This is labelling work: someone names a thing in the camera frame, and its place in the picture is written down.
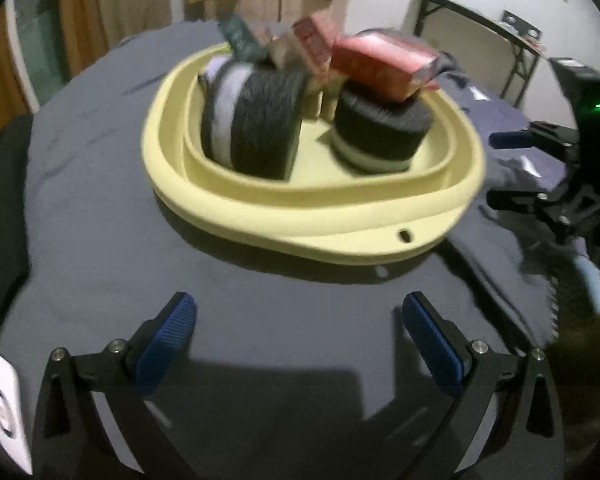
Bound red white cigarette pack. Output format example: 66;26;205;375
330;32;440;103

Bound dark red cigarette pack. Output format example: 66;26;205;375
291;10;340;75

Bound black white foam roll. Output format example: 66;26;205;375
198;54;310;181

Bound black folding table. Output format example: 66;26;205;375
404;0;544;108

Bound grey bed sheet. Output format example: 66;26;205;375
0;22;553;479

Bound yellow plastic basin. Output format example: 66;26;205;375
140;44;486;266

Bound green small box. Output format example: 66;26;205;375
218;13;268;63

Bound beige curtain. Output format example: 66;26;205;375
58;0;172;78

